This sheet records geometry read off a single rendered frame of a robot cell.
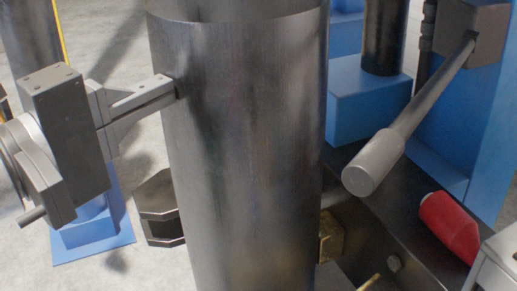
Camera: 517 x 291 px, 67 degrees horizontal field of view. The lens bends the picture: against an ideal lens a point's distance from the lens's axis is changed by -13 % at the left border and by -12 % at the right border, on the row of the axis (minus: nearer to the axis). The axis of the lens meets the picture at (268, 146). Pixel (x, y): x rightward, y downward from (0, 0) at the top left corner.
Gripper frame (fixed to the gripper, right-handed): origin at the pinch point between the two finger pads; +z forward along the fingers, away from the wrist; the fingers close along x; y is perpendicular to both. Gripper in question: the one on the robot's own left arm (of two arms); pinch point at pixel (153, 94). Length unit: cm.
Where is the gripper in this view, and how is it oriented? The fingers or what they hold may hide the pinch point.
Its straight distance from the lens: 47.5
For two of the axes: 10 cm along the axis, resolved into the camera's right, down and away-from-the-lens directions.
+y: -7.3, -3.7, 5.7
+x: 0.2, 8.2, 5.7
